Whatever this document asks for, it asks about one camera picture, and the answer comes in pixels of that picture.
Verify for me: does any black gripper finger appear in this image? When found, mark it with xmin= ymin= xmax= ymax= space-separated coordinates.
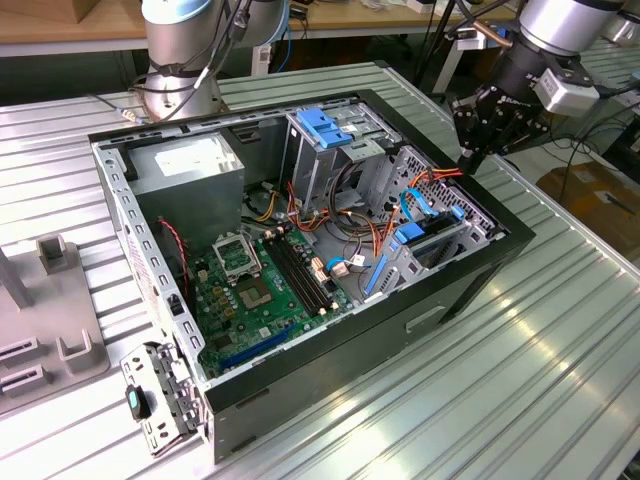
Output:
xmin=478 ymin=115 xmax=550 ymax=174
xmin=451 ymin=97 xmax=485 ymax=175

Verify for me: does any blue data wire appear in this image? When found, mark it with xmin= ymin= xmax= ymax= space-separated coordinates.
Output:
xmin=397 ymin=187 xmax=441 ymax=221

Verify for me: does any hard disk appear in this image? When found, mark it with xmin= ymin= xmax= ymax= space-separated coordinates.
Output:
xmin=364 ymin=207 xmax=474 ymax=299

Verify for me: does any grey metal disk bay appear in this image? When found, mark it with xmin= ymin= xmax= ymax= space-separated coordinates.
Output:
xmin=364 ymin=199 xmax=504 ymax=304

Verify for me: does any brown cardboard box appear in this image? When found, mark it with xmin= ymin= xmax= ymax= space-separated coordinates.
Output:
xmin=542 ymin=159 xmax=640 ymax=256

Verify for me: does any blue plastic drive latch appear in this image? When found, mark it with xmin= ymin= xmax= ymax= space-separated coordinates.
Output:
xmin=295 ymin=107 xmax=354 ymax=150

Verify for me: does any grey metal drive cage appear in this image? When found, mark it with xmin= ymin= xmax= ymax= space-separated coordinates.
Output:
xmin=279 ymin=97 xmax=401 ymax=211

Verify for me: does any black RAM slot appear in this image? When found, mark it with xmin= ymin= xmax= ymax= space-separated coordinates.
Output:
xmin=281 ymin=233 xmax=336 ymax=309
xmin=269 ymin=237 xmax=326 ymax=315
xmin=263 ymin=238 xmax=321 ymax=318
xmin=275 ymin=235 xmax=331 ymax=312

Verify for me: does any black PC case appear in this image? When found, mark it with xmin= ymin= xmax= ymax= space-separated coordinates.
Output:
xmin=87 ymin=88 xmax=537 ymax=466

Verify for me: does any CPU socket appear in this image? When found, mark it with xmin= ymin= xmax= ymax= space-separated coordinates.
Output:
xmin=212 ymin=232 xmax=264 ymax=286

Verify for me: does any green motherboard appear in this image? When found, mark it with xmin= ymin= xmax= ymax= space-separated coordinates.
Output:
xmin=189 ymin=227 xmax=359 ymax=381

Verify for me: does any grey power supply unit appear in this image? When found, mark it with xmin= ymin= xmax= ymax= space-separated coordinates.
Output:
xmin=127 ymin=130 xmax=247 ymax=251

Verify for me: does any blue expansion slot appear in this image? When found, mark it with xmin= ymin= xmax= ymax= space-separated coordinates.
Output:
xmin=219 ymin=322 xmax=299 ymax=374

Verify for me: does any black case fan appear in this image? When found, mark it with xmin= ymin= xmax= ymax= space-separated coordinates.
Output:
xmin=154 ymin=217 xmax=194 ymax=311

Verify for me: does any wooden desk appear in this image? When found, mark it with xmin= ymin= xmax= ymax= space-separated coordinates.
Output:
xmin=0 ymin=0 xmax=596 ymax=59

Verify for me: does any black knob teal button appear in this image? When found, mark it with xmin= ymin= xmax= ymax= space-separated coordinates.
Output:
xmin=123 ymin=384 xmax=154 ymax=421

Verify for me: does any grey parts rack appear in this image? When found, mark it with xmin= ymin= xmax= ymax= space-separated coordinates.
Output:
xmin=0 ymin=233 xmax=111 ymax=416

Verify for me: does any orange red power wire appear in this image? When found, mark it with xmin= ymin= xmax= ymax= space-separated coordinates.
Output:
xmin=392 ymin=167 xmax=466 ymax=221

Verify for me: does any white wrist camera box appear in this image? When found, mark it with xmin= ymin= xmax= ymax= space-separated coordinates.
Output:
xmin=529 ymin=54 xmax=601 ymax=119

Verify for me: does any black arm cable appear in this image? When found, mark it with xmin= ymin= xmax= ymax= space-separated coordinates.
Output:
xmin=594 ymin=80 xmax=640 ymax=100

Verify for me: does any orange black wire bundle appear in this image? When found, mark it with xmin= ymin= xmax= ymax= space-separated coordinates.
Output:
xmin=287 ymin=182 xmax=401 ymax=261

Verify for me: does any short blue wire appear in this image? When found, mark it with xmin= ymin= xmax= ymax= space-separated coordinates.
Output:
xmin=319 ymin=254 xmax=374 ymax=279

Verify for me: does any yellow black wire bundle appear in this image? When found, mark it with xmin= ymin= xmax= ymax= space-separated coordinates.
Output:
xmin=243 ymin=182 xmax=281 ymax=224

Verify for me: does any red black twisted wire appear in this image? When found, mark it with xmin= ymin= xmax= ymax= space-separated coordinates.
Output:
xmin=157 ymin=216 xmax=191 ymax=299

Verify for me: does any cable with metal connector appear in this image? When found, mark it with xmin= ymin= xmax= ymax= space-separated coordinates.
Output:
xmin=92 ymin=93 xmax=139 ymax=125

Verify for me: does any grey metal rear bracket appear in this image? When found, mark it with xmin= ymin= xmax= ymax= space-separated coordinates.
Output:
xmin=119 ymin=339 xmax=211 ymax=459

